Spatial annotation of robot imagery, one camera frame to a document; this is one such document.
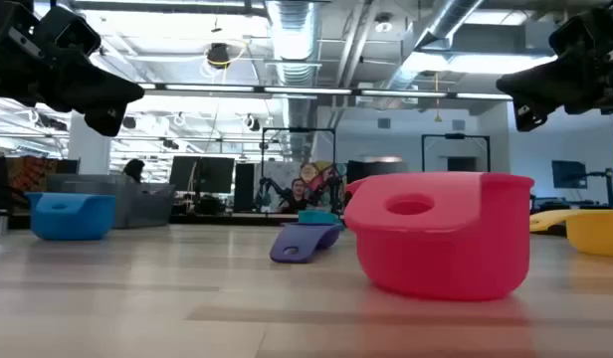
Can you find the white patterned board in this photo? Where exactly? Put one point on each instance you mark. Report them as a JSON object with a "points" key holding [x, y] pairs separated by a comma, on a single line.
{"points": [[276, 171]]}

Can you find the grey cylindrical bin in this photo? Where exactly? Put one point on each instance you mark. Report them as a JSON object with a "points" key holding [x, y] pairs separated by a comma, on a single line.
{"points": [[376, 166]]}

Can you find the grey plastic basket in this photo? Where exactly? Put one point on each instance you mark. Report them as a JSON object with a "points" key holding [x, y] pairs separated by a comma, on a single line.
{"points": [[137, 209]]}

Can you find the teal measuring cup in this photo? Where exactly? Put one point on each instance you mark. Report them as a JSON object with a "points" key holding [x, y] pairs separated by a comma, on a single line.
{"points": [[316, 217]]}

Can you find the orange patterned board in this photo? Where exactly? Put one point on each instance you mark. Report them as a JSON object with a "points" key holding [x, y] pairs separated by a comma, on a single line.
{"points": [[30, 179]]}

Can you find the black computer monitor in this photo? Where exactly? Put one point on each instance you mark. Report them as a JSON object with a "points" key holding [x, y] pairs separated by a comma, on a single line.
{"points": [[184, 174], [218, 175]]}

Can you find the small purple measuring cup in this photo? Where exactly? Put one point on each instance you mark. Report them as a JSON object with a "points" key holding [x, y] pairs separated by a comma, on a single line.
{"points": [[301, 241]]}

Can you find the yellow measuring cup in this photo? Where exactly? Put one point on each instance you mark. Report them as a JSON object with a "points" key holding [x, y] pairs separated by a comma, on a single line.
{"points": [[595, 233]]}

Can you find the white column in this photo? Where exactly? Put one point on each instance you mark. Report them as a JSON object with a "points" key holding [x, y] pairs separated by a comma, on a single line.
{"points": [[89, 149]]}

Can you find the colourful patchwork board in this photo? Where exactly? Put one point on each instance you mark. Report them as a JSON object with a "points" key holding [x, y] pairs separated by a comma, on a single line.
{"points": [[321, 179]]}

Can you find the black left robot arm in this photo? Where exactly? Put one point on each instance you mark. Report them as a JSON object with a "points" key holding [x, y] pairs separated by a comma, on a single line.
{"points": [[8, 74]]}

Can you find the orange nested measuring cup stack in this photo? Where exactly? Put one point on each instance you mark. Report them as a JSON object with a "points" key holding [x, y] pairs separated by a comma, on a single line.
{"points": [[436, 248]]}

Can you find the silver ceiling duct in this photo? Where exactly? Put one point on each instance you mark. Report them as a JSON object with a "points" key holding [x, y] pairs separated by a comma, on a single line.
{"points": [[436, 30], [292, 40]]}

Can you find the background desk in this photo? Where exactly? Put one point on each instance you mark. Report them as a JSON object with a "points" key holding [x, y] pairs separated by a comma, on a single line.
{"points": [[575, 204]]}

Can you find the black gantry frame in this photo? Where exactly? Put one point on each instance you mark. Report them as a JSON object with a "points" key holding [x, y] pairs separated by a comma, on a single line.
{"points": [[456, 136], [296, 130]]}

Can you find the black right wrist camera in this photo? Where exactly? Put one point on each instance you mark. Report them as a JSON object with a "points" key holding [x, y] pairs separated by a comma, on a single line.
{"points": [[580, 30]]}

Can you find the black wall monitor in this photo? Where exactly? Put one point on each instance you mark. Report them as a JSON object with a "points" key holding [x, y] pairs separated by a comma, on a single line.
{"points": [[569, 174]]}

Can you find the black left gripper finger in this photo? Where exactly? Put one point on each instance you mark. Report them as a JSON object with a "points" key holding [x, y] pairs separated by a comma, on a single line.
{"points": [[117, 92]]}

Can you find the long ceiling light strip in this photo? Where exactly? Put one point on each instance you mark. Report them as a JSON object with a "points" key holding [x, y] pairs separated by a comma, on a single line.
{"points": [[306, 90]]}

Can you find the person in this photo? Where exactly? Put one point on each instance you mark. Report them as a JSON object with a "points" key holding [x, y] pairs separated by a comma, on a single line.
{"points": [[297, 196], [134, 170]]}

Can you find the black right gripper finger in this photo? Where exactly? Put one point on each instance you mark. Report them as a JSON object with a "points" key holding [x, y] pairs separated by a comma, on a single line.
{"points": [[533, 82]]}

